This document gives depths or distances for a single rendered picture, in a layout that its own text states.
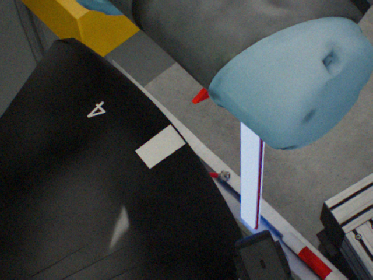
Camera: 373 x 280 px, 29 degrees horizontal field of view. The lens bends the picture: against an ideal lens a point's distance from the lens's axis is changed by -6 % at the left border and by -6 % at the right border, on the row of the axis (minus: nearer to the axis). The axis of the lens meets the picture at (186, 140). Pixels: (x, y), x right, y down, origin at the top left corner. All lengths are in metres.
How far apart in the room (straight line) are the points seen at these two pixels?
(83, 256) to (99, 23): 0.35
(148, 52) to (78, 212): 1.36
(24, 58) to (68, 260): 1.07
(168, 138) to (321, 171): 1.35
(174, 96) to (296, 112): 1.64
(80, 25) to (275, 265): 0.39
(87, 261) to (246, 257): 0.11
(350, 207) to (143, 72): 0.66
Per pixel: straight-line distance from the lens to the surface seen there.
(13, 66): 1.54
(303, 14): 0.34
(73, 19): 0.76
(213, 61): 0.35
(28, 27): 1.48
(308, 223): 1.80
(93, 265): 0.50
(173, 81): 2.00
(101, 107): 0.53
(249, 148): 0.69
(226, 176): 0.86
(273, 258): 0.47
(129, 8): 0.39
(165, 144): 0.53
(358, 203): 1.58
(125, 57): 1.79
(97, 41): 0.80
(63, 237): 0.50
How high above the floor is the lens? 1.64
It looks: 60 degrees down
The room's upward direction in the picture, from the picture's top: 7 degrees counter-clockwise
